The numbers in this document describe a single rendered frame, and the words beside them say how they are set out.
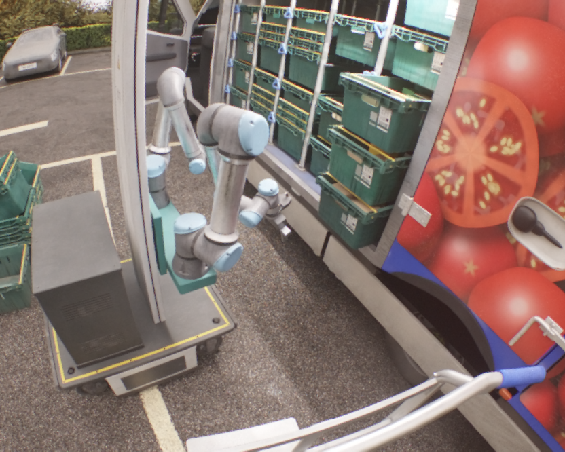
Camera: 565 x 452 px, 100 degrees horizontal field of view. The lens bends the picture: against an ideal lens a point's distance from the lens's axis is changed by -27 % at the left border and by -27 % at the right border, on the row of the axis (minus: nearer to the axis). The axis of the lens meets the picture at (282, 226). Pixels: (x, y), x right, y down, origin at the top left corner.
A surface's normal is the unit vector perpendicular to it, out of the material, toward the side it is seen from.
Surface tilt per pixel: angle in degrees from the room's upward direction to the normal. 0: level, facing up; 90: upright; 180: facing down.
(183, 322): 0
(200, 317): 0
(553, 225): 90
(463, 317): 90
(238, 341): 0
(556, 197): 90
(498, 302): 90
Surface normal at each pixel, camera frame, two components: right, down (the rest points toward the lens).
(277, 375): 0.15, -0.79
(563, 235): -0.84, 0.20
